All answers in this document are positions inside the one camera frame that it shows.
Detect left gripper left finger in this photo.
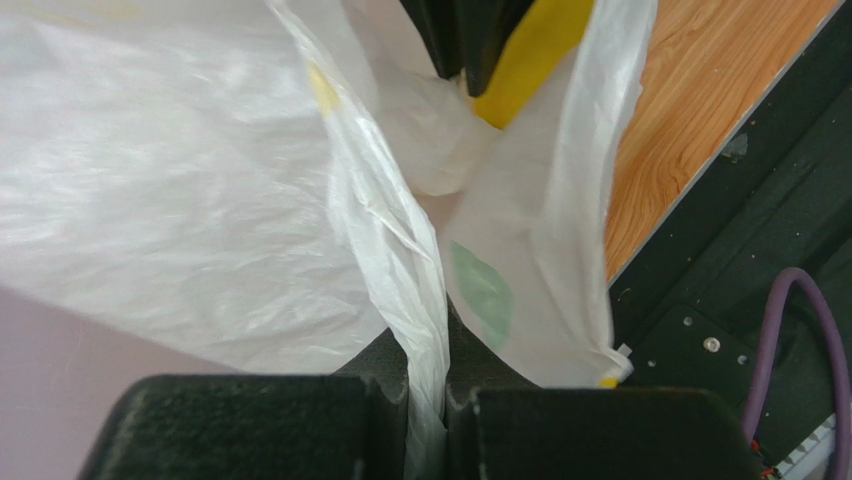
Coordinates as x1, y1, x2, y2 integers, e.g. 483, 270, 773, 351
79, 332, 409, 479

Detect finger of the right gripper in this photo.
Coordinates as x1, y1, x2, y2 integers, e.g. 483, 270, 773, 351
462, 0, 533, 97
400, 0, 463, 79

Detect yellow fake lemon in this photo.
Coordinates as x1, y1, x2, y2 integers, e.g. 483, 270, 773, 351
472, 0, 594, 129

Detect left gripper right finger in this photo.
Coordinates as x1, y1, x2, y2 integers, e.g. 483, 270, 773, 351
445, 309, 763, 479

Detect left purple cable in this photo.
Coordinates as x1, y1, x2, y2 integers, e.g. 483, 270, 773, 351
742, 267, 852, 480

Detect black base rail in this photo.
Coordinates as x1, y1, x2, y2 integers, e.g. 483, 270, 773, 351
608, 0, 852, 480

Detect white plastic bag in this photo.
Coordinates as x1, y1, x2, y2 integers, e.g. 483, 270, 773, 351
1, 1, 658, 479

